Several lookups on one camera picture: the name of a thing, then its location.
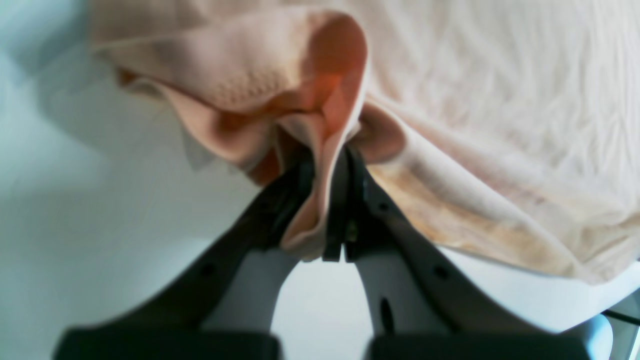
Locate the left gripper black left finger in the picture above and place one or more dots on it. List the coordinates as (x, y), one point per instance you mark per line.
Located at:
(222, 306)

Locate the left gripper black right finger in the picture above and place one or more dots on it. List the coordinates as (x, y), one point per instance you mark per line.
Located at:
(421, 305)

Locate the peach T-shirt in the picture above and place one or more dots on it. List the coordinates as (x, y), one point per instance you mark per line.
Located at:
(504, 128)

